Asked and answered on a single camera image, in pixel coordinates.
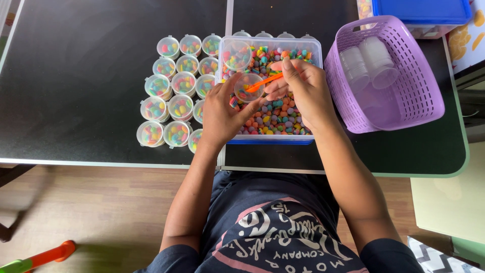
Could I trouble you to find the person's right hand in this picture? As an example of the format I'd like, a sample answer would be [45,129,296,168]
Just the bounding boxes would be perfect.
[264,57,338,132]

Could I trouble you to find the person's left hand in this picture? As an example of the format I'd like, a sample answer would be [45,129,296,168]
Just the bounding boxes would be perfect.
[201,72,268,148]

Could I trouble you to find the orange plastic spoon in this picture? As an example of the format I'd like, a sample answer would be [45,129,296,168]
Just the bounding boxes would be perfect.
[246,72,285,94]

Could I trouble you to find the small clear hinged-lid cup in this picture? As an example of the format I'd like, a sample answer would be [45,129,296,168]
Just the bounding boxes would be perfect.
[222,40,266,104]

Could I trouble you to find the heap of colourful candies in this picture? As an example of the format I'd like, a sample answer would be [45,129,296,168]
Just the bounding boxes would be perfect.
[222,45,315,136]

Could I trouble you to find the stack of empty clear cups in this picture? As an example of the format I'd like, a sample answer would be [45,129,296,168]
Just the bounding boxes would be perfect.
[339,45,371,94]
[358,36,399,90]

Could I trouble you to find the large clear plastic container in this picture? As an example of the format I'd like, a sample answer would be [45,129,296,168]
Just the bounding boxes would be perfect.
[215,36,324,146]

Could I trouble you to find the group of candy-filled cups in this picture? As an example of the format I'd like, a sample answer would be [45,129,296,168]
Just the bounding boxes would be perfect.
[136,30,317,154]

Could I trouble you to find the purple plastic basket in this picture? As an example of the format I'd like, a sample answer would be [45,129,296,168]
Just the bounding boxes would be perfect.
[324,15,446,134]

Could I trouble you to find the clear container with blue lid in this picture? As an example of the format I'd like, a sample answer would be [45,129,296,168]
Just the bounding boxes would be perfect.
[356,0,473,40]

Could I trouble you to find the dark printed t-shirt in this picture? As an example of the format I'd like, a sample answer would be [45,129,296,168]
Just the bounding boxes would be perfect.
[133,171,426,273]

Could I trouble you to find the white box with yellow print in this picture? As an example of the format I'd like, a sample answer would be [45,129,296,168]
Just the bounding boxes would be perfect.
[447,0,485,75]

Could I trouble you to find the light green stool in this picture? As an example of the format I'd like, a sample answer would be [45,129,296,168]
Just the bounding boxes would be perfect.
[411,142,485,245]

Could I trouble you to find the grey zigzag cloth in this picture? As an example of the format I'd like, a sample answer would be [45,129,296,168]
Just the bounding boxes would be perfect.
[407,236,485,273]

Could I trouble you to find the dark table leg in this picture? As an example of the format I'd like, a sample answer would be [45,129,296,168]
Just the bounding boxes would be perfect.
[0,164,37,243]

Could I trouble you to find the orange and green toy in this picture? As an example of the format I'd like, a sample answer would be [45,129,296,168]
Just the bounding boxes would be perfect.
[0,240,77,273]

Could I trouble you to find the black furniture frame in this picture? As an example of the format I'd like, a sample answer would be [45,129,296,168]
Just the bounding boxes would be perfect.
[454,61,485,129]

